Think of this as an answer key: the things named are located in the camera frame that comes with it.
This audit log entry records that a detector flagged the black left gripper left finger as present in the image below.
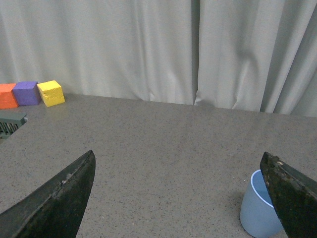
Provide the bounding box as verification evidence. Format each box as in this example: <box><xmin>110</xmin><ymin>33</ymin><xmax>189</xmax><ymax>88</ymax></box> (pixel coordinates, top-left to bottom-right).
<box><xmin>0</xmin><ymin>150</ymin><xmax>96</xmax><ymax>238</ymax></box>

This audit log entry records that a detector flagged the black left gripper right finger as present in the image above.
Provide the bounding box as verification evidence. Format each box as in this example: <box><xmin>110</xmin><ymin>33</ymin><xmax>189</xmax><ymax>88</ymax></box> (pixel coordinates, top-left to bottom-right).
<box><xmin>260</xmin><ymin>152</ymin><xmax>317</xmax><ymax>238</ymax></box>

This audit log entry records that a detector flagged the light blue cup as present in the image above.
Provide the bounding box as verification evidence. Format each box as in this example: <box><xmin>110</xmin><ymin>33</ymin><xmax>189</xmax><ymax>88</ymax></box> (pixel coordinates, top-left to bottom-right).
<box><xmin>240</xmin><ymin>170</ymin><xmax>283</xmax><ymax>238</ymax></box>

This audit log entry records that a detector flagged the grey-green vented box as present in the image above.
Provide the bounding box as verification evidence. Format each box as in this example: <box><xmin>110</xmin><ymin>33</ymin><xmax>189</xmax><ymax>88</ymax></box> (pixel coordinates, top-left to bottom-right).
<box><xmin>0</xmin><ymin>110</ymin><xmax>27</xmax><ymax>139</ymax></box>

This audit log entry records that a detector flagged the yellow foam cube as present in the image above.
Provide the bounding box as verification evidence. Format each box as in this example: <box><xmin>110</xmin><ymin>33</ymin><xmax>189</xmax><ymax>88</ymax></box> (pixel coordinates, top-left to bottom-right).
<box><xmin>37</xmin><ymin>80</ymin><xmax>65</xmax><ymax>107</ymax></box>

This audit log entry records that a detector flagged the orange foam cube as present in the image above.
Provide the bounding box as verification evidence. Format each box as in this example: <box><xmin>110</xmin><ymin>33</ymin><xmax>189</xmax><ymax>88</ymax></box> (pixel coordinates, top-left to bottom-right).
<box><xmin>0</xmin><ymin>83</ymin><xmax>19</xmax><ymax>109</ymax></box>

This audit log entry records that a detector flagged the purple foam cube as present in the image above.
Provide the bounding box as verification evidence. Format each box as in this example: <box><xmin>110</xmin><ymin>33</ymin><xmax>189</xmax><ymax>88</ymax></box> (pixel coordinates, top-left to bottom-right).
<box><xmin>13</xmin><ymin>81</ymin><xmax>41</xmax><ymax>106</ymax></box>

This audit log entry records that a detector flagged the grey curtain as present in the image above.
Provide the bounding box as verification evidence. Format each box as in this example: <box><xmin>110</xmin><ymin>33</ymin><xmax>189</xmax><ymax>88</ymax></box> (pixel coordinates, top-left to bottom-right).
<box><xmin>0</xmin><ymin>0</ymin><xmax>317</xmax><ymax>117</ymax></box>

